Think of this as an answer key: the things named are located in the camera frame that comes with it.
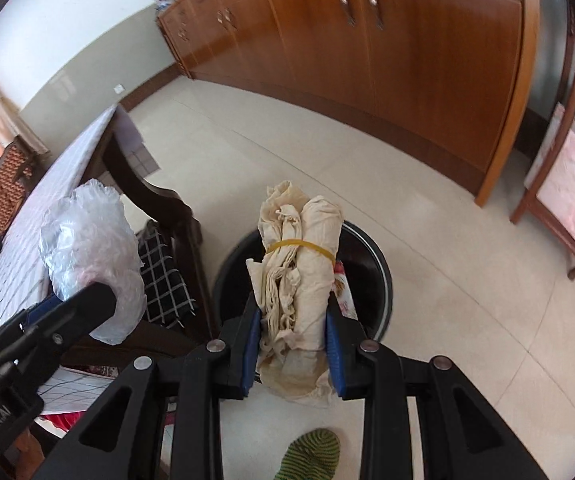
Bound beige cloth bundle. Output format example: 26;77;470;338
246;181;344;408

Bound wooden sideboard cabinet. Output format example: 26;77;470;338
158;0;539;205

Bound red white milk carton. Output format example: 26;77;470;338
333;261;358;320

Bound green striped slipper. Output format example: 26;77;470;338
274;428;341;480

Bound clear plastic bag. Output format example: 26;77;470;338
39;179;146;346

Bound checkered white tablecloth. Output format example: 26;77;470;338
0;105;144;326

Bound dark wooden chair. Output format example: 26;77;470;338
61;124;217;370

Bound wooden carved sofa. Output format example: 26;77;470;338
0;136;42;236

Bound black round trash bin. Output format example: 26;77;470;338
213;221;394;341

